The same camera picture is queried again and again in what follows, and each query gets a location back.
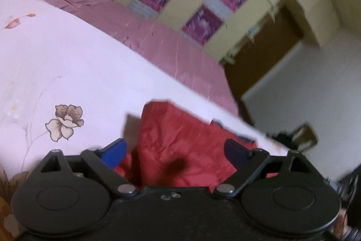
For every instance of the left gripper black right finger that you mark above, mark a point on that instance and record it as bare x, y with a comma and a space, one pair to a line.
248, 164

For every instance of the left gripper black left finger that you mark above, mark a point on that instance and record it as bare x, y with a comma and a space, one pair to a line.
103, 161

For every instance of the white floral quilt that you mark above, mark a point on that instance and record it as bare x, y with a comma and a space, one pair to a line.
67, 87

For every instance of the pink bed sheet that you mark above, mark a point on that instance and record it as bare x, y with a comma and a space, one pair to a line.
164, 47

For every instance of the brown wooden chair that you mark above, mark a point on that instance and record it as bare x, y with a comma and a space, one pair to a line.
301, 139

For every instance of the purple poster lower right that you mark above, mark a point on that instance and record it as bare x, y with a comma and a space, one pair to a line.
202, 26

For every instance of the dark brown wooden door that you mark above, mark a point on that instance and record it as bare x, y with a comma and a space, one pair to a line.
256, 58

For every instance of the red quilted down jacket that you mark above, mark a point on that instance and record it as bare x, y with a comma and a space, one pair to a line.
176, 149

